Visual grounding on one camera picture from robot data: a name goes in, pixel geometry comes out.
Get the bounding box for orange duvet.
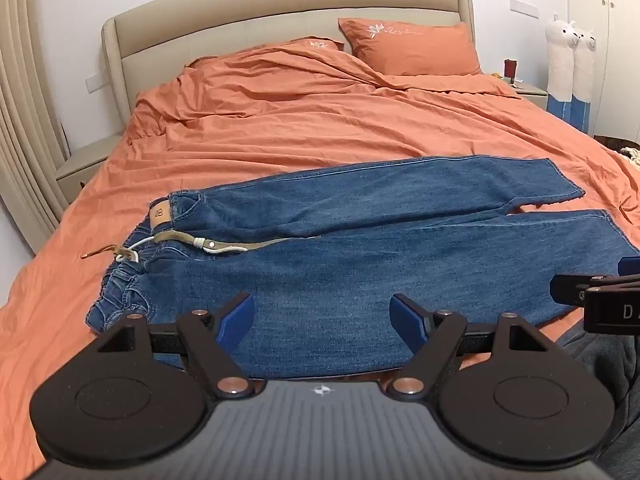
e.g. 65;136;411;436
0;42;640;477

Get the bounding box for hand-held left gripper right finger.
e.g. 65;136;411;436
388;293;551;402

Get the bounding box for beige pleated curtain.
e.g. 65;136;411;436
0;0;72;257

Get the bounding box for white wardrobe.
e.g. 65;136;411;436
565;0;640;147

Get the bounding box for beige upholstered bed headboard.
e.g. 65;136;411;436
101;0;476;117

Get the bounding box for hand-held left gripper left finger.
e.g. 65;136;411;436
92;293;257;402

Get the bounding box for white drawstring cord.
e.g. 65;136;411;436
116;236;257;262

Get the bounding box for flat orange embroidered pillow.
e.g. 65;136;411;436
278;35;346;54

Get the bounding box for large orange embroidered pillow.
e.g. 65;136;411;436
338;17;484;77

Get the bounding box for white alpaca plush toy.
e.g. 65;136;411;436
571;22;599;132
544;12;577;117

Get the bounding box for beige nightstand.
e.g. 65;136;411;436
499;79;551;112
54;134;127;197

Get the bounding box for person's gray sweatpants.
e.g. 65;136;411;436
557;324;640;480

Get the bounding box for blue denim pants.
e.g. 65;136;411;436
85;154;640;382

